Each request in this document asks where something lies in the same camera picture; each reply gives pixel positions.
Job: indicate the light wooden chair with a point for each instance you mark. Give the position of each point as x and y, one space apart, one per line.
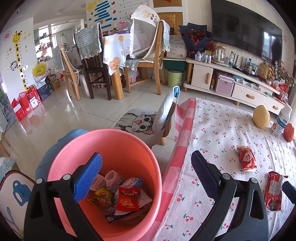
73 76

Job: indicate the dark wooden chair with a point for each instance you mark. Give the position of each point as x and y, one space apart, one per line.
90 49

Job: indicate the cat print stool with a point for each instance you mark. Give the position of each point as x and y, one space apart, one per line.
147 125

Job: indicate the green waste bin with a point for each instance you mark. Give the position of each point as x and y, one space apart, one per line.
175 78

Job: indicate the crushed black white carton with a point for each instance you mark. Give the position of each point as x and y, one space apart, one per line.
125 217

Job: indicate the white TV cabinet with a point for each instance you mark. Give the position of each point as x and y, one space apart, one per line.
247 90

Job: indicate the white Magicday yogurt pouch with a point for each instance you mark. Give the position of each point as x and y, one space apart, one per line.
113 181

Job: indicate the red gift boxes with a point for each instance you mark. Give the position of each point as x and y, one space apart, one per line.
26 102

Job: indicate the blue white milk carton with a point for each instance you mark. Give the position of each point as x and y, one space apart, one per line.
98 182

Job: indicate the dark flower bouquet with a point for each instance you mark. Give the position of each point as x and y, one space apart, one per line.
197 38

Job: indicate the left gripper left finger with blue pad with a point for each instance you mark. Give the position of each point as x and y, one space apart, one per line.
42 219

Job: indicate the black flat television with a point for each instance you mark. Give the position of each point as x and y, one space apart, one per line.
243 28

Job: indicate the blue cartoon wipes packet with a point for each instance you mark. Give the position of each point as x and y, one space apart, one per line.
132 182

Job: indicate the electric kettle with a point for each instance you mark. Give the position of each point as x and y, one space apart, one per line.
219 57

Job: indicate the small red snack packet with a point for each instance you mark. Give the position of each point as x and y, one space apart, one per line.
247 158

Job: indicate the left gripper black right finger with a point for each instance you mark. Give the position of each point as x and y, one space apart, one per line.
250 221

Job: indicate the yellow red snack bag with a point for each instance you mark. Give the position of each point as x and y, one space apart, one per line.
103 198

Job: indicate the red apple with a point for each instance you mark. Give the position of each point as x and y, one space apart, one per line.
289 132

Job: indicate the white plastic milk bottle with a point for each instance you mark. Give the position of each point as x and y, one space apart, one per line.
281 121

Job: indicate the red gold candy packet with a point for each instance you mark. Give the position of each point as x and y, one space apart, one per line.
128 199

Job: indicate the blue white stool cushion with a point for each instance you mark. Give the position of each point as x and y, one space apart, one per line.
166 110

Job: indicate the giraffe height wall sticker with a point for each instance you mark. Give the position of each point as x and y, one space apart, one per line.
16 41

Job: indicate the yellow pear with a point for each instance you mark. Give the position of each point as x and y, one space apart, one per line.
261 116

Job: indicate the wooden chair with cover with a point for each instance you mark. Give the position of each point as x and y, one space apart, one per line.
149 40

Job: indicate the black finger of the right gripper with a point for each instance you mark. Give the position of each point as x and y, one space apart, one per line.
290 191

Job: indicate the dining table orange print cloth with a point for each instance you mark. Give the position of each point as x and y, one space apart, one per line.
115 49

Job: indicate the red chocolate snack wrapper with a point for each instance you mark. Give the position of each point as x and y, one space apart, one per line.
273 196

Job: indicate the pink plastic bucket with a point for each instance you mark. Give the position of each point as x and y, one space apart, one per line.
127 155

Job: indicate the pink storage box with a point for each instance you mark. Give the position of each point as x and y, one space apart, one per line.
224 84

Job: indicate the cherry print tablecloth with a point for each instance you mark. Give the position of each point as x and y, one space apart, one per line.
212 141

